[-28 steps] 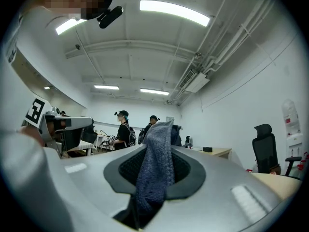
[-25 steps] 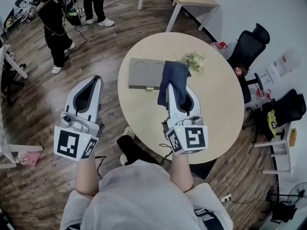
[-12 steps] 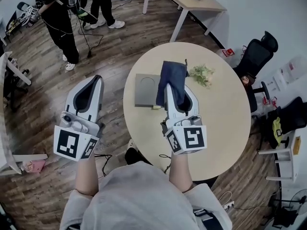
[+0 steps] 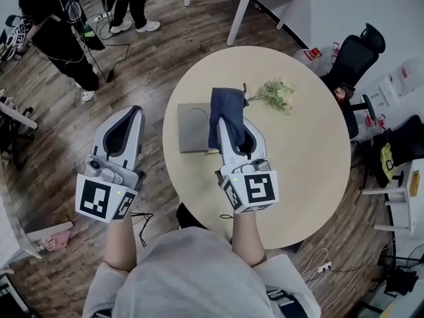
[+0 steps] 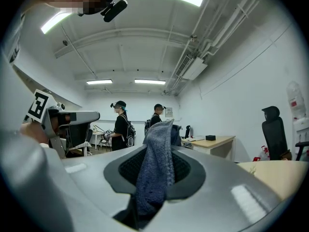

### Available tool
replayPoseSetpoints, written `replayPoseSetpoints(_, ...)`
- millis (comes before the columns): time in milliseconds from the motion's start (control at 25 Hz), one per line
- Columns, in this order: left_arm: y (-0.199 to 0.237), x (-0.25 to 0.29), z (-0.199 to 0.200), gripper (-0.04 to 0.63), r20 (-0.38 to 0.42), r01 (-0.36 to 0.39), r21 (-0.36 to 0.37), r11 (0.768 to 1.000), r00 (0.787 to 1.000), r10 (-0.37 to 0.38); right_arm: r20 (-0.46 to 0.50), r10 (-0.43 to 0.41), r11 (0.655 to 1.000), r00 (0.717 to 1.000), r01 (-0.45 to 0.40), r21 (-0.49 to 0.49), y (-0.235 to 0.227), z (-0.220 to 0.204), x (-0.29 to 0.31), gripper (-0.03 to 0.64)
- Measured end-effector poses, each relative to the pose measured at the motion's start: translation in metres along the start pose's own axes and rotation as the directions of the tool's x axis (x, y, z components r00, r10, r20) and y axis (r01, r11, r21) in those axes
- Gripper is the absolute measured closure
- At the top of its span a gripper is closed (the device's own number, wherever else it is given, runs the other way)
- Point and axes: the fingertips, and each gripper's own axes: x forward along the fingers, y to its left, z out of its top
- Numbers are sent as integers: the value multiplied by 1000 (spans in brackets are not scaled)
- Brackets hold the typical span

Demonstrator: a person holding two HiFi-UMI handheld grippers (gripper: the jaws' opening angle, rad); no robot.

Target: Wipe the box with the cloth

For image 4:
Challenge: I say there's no person's right leg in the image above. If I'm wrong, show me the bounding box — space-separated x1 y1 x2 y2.
176 203 209 231

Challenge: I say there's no white desk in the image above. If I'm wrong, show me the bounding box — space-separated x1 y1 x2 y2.
0 169 42 273

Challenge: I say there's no black mesh office chair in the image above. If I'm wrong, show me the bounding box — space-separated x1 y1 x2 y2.
319 23 387 140

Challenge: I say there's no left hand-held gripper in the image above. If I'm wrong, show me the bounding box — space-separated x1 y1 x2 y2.
75 106 146 224

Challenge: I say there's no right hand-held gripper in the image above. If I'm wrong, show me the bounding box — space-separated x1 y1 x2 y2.
217 117 280 215

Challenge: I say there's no dark blue cloth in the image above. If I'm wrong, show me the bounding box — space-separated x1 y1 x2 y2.
207 83 250 148

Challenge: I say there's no black power adapter cable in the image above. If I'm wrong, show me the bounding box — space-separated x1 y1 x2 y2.
95 20 132 84

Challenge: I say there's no black chair with bags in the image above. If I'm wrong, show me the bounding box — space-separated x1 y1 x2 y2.
372 114 424 189

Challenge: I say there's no artificial flower sprig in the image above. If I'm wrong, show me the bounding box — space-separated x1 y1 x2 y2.
246 77 297 115

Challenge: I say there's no person's left forearm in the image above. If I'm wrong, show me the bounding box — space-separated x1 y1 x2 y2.
103 215 138 272

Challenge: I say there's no yellow-green vest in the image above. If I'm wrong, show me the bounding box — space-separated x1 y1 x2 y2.
380 143 395 181

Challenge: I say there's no person's right forearm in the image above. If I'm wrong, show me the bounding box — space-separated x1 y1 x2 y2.
231 210 267 267

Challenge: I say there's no small brown bag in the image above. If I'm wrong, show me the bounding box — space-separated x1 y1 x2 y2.
334 84 355 103

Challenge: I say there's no person's grey shirt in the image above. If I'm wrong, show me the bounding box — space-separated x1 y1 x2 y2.
81 227 321 318

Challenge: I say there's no pink bag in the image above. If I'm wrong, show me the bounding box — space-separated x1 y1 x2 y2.
42 229 72 252

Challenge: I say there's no black pedestal fan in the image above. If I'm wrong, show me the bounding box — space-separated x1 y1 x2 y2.
405 242 424 271

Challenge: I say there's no white water dispenser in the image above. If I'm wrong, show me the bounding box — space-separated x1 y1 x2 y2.
362 74 403 112

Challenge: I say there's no wooden board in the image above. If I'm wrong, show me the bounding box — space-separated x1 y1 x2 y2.
26 221 74 244

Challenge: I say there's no white cable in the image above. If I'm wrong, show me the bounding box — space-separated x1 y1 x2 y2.
299 247 329 284

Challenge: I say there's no clear plastic water jug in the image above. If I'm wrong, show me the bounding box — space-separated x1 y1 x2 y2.
293 46 332 76
394 58 424 89
364 113 388 138

